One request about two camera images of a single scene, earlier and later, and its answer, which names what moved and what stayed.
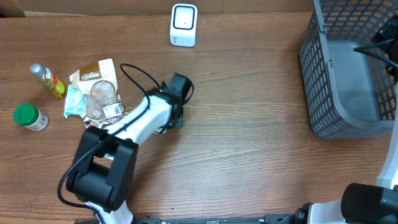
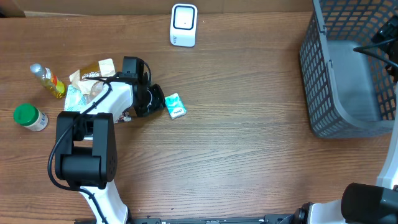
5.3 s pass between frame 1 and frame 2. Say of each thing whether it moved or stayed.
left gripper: moved
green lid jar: stayed
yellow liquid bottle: stayed
